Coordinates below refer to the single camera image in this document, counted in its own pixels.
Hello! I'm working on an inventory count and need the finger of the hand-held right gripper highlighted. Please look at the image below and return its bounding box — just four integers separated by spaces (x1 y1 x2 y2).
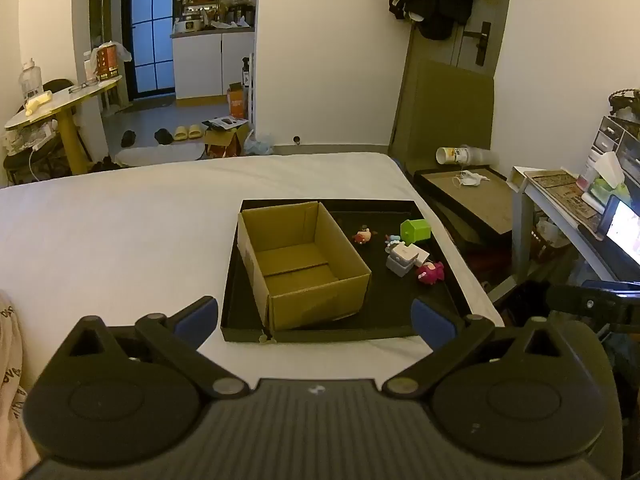
546 282 640 334

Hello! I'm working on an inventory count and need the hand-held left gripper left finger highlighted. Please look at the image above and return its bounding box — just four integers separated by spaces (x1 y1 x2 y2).
50 296 251 401

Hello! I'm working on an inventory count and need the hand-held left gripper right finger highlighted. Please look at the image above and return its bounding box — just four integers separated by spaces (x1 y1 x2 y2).
382 298 595 401

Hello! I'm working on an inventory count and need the black tray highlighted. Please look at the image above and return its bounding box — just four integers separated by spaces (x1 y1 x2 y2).
220 199 471 344

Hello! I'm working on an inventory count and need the pink dinosaur toy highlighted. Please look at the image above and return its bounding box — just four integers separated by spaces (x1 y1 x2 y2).
416 260 445 286

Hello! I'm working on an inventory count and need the grey toy box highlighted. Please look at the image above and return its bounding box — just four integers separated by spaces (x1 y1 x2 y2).
385 249 416 278

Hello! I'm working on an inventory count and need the green toy house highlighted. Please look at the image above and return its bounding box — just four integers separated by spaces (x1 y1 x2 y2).
400 218 432 244

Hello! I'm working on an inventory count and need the tablet with lit screen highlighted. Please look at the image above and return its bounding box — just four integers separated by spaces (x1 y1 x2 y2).
600 195 640 267

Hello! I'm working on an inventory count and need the grey desk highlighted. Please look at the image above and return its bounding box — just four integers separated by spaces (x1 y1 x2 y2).
507 165 640 287

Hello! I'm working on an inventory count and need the patterned board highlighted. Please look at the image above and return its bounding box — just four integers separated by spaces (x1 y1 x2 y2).
522 169 609 236

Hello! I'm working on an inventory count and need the black brown-topped side table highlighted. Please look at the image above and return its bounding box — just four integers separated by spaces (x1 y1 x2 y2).
412 165 517 252

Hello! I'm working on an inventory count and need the green tissue box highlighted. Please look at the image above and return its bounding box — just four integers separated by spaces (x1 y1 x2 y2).
587 151 632 201

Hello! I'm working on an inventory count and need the white face mask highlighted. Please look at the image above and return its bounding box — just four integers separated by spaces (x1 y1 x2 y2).
452 170 491 189

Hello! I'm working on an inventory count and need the white oval floor mat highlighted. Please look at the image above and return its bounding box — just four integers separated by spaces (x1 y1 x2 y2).
115 142 208 167

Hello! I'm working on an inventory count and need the grey drawer organizer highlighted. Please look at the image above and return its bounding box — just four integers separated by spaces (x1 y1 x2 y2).
590 115 640 182

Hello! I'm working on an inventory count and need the stack of disposable cups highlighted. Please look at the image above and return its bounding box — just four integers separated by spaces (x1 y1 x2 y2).
436 144 494 166

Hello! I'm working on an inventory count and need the brown cardboard floor box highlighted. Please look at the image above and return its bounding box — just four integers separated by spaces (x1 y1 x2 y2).
202 125 251 161

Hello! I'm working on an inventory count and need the pale blue plastic bag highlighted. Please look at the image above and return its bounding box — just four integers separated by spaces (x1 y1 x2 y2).
243 130 275 156

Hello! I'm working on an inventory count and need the printed pale cloth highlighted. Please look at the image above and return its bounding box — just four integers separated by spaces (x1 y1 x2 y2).
0 290 42 472

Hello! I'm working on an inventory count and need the black and white leaflet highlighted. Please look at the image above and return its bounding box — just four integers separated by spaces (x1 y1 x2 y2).
201 116 249 131

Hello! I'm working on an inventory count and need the dark woven basket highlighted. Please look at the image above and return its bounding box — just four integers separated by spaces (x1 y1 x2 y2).
607 88 640 124

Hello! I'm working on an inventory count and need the olive board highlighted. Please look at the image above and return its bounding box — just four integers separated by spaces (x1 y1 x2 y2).
389 59 496 172

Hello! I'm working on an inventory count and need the orange carton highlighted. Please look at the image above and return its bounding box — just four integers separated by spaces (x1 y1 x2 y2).
226 82 250 119

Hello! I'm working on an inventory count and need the white kitchen cabinet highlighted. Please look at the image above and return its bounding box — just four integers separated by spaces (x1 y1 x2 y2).
170 27 256 101

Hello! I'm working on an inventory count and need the round table with yellow leg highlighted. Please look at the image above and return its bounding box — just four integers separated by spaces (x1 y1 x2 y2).
4 76 124 176

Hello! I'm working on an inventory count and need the pale yellow cloth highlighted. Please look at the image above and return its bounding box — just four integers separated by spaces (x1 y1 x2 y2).
24 91 54 117

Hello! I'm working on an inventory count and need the red printed box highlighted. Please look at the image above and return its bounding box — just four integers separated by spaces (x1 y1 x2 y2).
95 45 119 81

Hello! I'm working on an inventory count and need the dark framed glass door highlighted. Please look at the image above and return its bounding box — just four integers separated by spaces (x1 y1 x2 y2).
122 0 177 97

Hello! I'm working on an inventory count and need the clear water bottle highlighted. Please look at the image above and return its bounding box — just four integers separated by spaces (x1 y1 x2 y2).
19 58 44 101

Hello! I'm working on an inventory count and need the black door handle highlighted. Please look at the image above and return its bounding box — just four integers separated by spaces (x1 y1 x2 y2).
462 21 493 66

